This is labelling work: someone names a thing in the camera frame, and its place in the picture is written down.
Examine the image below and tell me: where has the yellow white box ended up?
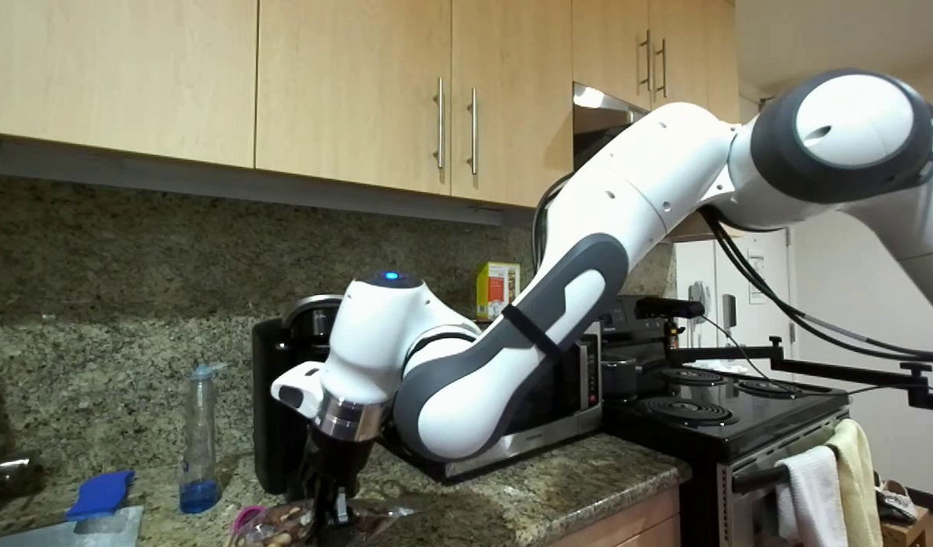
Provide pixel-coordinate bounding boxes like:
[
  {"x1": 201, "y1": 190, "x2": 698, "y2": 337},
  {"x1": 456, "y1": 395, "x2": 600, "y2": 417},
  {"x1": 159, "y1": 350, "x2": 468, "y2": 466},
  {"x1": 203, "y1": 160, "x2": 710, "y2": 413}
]
[{"x1": 473, "y1": 258, "x2": 525, "y2": 327}]

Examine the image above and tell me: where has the black stove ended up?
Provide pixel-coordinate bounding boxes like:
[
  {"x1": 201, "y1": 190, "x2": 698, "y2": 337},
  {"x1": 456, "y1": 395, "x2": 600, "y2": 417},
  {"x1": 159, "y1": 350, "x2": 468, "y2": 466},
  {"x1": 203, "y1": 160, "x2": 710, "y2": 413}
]
[{"x1": 603, "y1": 360, "x2": 854, "y2": 547}]

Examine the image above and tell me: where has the stainless steel range hood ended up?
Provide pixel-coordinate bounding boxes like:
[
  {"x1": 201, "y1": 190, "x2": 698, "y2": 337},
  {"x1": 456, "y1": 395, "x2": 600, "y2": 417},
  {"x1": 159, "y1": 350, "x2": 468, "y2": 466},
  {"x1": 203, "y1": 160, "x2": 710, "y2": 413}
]
[{"x1": 567, "y1": 82, "x2": 642, "y2": 170}]

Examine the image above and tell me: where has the wooden counter base cabinet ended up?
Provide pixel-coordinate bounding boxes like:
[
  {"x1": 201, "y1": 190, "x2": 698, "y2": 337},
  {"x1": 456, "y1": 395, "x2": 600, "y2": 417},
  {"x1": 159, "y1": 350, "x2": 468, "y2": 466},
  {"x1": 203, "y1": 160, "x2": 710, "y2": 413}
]
[{"x1": 542, "y1": 485, "x2": 686, "y2": 547}]

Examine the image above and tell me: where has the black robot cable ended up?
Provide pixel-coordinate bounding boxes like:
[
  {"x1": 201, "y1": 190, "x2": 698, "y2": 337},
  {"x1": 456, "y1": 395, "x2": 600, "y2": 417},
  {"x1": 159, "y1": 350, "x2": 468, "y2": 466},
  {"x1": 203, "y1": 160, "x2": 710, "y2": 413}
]
[{"x1": 698, "y1": 204, "x2": 933, "y2": 365}]

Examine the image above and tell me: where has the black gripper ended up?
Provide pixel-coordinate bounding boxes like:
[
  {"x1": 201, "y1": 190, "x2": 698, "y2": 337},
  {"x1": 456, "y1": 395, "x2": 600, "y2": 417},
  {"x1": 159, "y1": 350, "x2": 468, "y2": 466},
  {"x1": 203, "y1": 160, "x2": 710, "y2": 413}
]
[{"x1": 302, "y1": 433, "x2": 381, "y2": 539}]

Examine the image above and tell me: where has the clear bottle with blue liquid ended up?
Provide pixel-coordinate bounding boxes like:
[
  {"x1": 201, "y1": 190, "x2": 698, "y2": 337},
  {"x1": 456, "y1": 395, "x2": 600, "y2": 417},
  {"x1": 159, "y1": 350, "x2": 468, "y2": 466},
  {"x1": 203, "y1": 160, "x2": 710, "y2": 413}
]
[{"x1": 175, "y1": 360, "x2": 229, "y2": 518}]

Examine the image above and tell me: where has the clear plastic bag of candy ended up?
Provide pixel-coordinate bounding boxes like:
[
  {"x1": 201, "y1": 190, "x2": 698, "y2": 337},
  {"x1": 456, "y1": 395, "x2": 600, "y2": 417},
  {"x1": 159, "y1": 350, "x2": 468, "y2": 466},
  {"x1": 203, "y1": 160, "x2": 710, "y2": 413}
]
[{"x1": 225, "y1": 500, "x2": 415, "y2": 547}]

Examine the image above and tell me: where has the long wooden upper cabinet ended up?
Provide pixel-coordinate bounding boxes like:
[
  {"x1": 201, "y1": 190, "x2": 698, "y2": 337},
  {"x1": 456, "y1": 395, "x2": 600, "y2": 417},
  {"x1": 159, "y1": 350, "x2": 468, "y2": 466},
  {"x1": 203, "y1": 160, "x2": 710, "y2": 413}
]
[{"x1": 0, "y1": 0, "x2": 740, "y2": 229}]

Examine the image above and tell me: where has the pale blue plastic tray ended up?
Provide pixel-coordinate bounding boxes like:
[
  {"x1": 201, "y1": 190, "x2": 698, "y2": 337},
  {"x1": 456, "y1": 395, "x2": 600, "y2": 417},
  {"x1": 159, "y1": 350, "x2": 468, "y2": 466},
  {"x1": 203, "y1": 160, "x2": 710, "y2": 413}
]
[{"x1": 0, "y1": 504, "x2": 145, "y2": 547}]

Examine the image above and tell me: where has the black coffee maker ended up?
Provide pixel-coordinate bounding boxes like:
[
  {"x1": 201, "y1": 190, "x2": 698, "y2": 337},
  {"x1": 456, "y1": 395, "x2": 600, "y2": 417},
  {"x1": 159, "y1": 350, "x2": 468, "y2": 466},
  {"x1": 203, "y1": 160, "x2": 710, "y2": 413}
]
[{"x1": 250, "y1": 291, "x2": 350, "y2": 500}]

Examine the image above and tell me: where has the stainless steel microwave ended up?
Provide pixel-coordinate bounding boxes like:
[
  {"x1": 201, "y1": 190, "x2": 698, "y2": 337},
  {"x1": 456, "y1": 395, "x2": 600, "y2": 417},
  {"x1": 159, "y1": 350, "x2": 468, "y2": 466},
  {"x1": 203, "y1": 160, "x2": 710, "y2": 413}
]
[{"x1": 400, "y1": 291, "x2": 612, "y2": 487}]

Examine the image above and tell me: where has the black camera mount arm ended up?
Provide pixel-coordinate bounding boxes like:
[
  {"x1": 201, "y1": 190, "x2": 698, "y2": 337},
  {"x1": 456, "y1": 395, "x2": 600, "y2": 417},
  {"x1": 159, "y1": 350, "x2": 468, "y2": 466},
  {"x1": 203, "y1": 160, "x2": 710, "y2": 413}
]
[{"x1": 665, "y1": 335, "x2": 933, "y2": 417}]

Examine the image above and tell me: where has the blue sponge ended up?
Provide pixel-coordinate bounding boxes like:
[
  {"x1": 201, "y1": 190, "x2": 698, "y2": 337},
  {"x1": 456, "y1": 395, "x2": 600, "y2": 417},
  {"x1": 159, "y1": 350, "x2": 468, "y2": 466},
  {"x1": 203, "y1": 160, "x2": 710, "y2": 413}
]
[{"x1": 66, "y1": 469, "x2": 139, "y2": 523}]

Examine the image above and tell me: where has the white towel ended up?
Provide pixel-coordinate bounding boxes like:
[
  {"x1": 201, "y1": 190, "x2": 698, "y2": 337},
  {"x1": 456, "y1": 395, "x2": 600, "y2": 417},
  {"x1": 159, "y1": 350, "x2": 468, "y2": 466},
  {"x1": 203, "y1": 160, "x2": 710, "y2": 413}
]
[{"x1": 775, "y1": 443, "x2": 851, "y2": 547}]

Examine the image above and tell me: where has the black stereo camera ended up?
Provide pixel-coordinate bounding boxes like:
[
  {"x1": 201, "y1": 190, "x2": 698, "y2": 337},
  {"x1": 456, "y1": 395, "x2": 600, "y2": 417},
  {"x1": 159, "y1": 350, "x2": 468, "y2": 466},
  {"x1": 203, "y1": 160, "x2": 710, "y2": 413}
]
[{"x1": 632, "y1": 295, "x2": 709, "y2": 324}]

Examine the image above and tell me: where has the black strap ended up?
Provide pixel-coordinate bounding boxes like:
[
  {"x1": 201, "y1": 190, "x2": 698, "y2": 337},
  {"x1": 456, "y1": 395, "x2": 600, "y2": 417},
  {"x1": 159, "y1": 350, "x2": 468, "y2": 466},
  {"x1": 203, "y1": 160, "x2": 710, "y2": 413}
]
[{"x1": 499, "y1": 302, "x2": 566, "y2": 365}]

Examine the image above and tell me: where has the yellow towel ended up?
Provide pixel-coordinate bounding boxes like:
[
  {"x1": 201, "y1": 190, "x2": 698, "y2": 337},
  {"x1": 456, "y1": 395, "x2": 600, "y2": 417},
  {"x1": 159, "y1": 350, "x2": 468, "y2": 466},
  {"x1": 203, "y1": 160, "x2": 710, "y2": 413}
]
[{"x1": 828, "y1": 417, "x2": 889, "y2": 547}]

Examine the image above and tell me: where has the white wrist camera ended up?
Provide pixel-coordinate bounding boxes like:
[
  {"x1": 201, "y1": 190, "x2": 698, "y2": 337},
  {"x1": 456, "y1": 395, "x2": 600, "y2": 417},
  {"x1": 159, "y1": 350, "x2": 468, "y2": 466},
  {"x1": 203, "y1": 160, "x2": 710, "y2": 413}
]
[{"x1": 267, "y1": 360, "x2": 329, "y2": 420}]

